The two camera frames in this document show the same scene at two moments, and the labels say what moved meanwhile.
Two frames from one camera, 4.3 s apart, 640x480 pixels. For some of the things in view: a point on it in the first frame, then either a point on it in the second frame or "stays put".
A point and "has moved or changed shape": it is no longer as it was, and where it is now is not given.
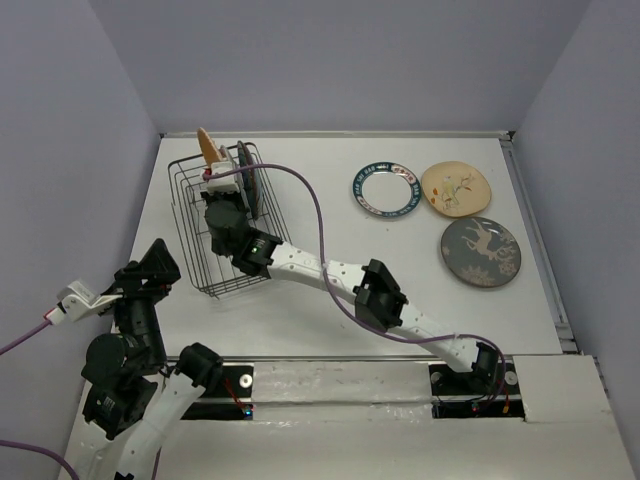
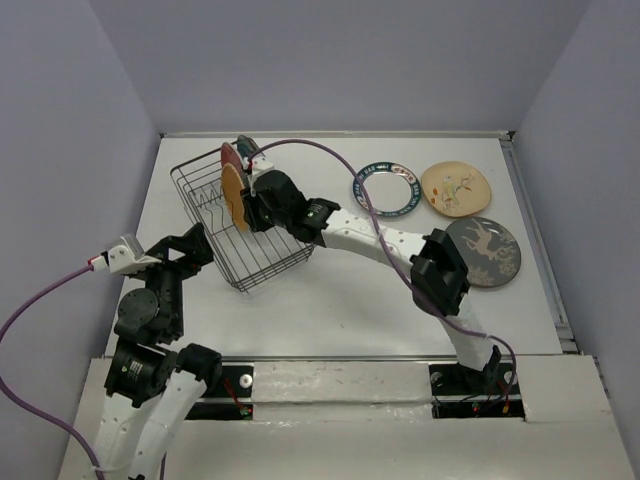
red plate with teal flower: x=257 y=184 has moved or changed shape
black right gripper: x=212 y=198 to x=257 y=222
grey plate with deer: x=481 y=251 stays put
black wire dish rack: x=214 y=273 has moved or changed shape
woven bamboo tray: x=210 y=149 has moved or changed shape
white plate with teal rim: x=387 y=189 stays put
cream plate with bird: x=455 y=189 stays put
